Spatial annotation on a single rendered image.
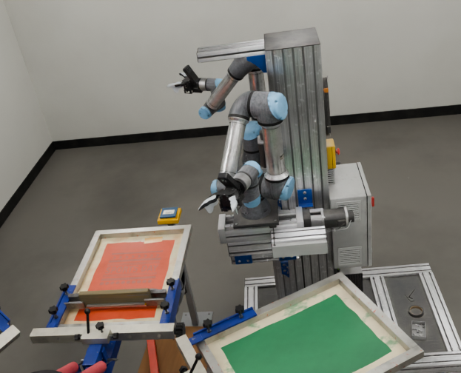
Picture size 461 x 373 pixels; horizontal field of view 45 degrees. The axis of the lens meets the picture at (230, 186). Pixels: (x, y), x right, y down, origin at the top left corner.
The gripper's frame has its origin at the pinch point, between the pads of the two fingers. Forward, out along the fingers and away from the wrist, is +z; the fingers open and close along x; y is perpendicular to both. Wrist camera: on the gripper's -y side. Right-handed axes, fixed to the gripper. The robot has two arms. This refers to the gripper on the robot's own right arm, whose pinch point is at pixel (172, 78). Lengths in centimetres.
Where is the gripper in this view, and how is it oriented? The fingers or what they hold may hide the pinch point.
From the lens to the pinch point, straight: 342.1
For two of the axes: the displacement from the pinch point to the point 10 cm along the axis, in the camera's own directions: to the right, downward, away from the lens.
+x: 4.4, -6.4, 6.3
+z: -8.8, -1.4, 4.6
